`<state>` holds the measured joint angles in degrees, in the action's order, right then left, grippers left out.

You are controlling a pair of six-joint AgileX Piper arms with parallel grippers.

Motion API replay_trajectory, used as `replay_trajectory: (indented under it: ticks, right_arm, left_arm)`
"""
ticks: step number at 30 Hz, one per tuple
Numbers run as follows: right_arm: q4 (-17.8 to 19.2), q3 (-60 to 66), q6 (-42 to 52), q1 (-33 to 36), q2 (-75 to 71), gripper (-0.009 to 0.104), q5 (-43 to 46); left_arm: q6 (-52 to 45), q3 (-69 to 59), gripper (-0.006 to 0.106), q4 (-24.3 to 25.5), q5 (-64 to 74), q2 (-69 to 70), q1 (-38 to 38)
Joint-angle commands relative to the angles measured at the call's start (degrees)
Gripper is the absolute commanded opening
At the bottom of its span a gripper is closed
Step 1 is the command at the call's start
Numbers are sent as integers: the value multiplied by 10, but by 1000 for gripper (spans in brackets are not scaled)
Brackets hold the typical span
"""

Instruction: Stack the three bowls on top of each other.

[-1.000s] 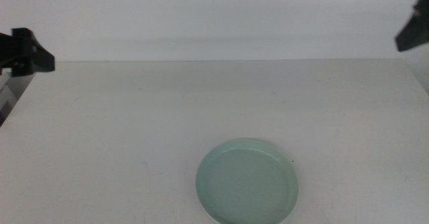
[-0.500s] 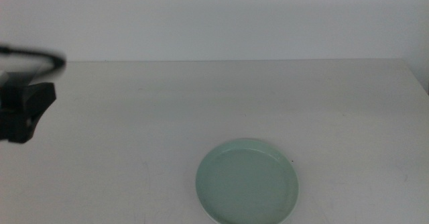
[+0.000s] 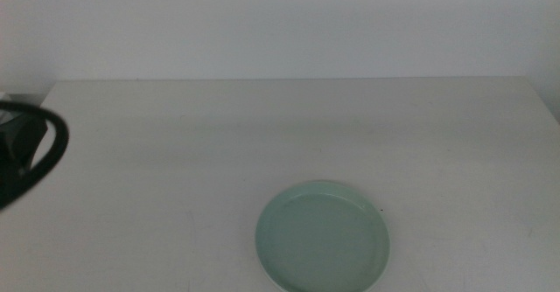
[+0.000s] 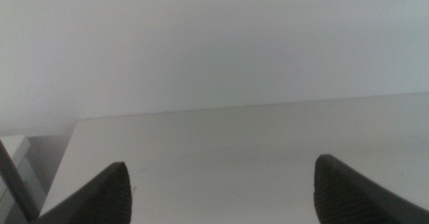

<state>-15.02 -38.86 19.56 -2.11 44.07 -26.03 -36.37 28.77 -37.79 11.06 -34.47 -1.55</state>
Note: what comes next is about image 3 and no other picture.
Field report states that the pale green shallow bowl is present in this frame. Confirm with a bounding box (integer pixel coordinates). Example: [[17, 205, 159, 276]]
[[255, 179, 391, 292]]

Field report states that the black camera cable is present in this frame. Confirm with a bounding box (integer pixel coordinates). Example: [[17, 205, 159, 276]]
[[0, 101, 71, 212]]

